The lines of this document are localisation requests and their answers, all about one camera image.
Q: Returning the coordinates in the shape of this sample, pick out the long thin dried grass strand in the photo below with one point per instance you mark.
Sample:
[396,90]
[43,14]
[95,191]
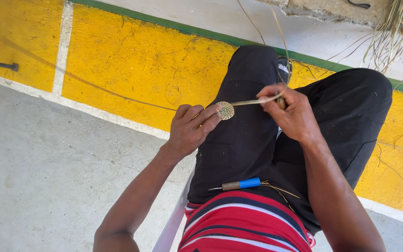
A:
[152,105]

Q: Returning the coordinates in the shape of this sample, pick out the person's left fingers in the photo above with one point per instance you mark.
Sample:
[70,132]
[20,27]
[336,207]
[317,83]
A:
[205,117]

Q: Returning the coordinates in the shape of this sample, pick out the person's right hand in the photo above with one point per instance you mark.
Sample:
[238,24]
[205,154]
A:
[296,115]

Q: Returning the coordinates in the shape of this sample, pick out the person's right fingers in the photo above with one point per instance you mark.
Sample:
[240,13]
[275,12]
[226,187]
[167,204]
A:
[269,93]

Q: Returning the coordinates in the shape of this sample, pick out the heap of dried grass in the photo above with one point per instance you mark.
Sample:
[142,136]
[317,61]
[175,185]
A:
[392,31]

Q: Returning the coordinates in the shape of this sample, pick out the dried grass weaving bundle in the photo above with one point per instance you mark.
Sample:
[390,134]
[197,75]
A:
[250,102]

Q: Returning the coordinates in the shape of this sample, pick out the small round woven straw disc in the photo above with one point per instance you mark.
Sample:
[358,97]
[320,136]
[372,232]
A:
[225,111]

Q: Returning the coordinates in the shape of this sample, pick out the white plastic chair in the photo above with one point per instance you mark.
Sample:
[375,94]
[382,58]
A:
[171,224]

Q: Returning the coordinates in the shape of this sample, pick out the loose dried grass scraps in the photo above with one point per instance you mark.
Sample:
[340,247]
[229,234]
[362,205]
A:
[278,189]

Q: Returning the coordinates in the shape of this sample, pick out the black and white shoe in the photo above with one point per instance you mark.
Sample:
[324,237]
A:
[284,68]

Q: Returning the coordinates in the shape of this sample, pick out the red striped shirt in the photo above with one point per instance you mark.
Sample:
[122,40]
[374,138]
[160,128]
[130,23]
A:
[240,224]

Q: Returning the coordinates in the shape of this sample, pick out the black trousers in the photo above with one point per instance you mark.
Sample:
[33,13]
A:
[243,147]

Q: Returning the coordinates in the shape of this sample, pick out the person's left hand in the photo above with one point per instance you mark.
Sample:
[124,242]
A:
[187,134]

